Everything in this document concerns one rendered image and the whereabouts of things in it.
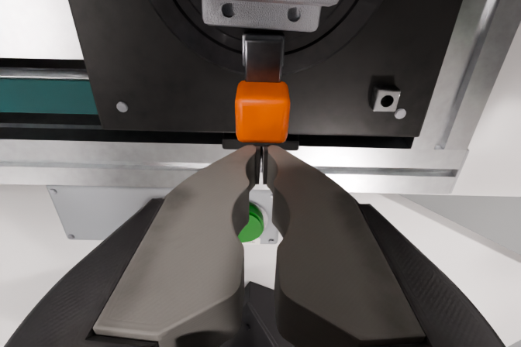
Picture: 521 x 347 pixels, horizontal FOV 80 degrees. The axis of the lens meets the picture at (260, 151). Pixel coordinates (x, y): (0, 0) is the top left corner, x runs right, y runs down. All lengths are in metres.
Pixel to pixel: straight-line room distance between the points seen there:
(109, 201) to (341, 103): 0.22
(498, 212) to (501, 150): 1.50
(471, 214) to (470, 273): 1.29
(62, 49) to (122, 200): 0.14
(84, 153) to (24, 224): 0.28
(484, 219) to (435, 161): 1.66
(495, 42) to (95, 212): 0.35
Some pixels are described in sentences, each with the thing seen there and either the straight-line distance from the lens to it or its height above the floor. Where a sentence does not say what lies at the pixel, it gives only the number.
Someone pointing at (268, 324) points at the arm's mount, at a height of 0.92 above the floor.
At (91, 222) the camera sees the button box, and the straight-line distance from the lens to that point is 0.34.
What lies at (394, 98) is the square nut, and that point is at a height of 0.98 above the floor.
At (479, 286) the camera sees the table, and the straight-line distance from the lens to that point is 0.64.
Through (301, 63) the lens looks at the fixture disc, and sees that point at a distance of 0.20.
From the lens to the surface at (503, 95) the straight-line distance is 0.43.
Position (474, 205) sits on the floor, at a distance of 1.86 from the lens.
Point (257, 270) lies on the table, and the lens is 0.52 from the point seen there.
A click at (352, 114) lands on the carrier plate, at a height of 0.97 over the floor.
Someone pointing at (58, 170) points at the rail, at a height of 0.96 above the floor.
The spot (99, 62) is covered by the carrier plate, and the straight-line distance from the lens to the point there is 0.24.
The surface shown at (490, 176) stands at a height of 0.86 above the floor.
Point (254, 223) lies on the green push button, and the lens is 0.29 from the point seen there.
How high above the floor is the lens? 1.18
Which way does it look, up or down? 59 degrees down
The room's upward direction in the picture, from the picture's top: 179 degrees counter-clockwise
